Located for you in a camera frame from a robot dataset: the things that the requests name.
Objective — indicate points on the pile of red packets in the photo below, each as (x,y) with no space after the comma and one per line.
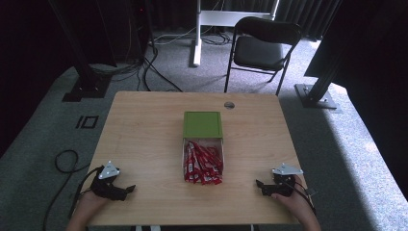
(203,163)

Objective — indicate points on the person's left hand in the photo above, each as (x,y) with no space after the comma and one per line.
(91,200)

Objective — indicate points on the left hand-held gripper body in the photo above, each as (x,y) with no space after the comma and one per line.
(104,187)

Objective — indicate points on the black metal stand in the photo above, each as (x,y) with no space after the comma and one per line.
(86,80)
(316,94)

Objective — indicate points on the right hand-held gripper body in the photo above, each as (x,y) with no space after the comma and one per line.
(284,183)

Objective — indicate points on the grey table grommet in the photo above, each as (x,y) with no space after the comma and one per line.
(229,105)

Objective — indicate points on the white desk frame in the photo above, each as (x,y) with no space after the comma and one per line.
(197,38)

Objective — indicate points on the person's right hand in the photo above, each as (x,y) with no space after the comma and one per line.
(293,203)

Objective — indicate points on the green box lid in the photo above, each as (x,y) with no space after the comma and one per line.
(202,124)

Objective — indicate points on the clear box of red packets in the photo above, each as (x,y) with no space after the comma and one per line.
(184,160)

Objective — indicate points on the black folding chair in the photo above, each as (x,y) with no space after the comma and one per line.
(261,51)

